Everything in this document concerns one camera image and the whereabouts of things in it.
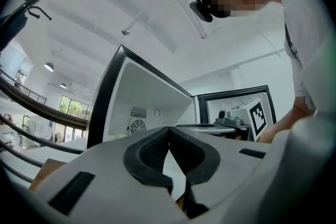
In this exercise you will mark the mini fridge with door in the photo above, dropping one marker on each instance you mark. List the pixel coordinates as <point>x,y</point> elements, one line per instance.
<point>147,91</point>

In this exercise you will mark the large glass window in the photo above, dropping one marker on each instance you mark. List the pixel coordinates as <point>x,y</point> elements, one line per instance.
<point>74,106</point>

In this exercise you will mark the brown wooden table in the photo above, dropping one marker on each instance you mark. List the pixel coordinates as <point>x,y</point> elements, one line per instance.
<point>48,173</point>

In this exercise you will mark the black head-mounted camera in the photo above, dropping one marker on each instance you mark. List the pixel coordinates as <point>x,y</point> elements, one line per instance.
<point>200,10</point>

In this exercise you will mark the person's right forearm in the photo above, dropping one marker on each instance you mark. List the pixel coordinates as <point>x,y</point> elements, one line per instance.
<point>288,123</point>

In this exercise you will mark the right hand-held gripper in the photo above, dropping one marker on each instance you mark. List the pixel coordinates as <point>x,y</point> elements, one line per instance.
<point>258,118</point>

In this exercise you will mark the person's white t-shirt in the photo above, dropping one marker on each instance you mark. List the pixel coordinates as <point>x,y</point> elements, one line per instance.
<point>309,8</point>

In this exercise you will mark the grey pendant lamp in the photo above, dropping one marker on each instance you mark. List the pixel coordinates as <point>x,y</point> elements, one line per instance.
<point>63,85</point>
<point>49,67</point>

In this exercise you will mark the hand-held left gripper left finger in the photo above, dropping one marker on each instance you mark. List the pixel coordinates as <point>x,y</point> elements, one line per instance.
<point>105,165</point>

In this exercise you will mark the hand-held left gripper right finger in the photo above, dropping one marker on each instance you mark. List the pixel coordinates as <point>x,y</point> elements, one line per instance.
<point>231,162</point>

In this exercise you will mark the dark hanging jacket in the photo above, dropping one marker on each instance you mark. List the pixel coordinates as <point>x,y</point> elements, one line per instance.
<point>11,31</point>

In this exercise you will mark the black metal railing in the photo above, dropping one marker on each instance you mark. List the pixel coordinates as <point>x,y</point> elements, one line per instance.
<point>39,110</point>

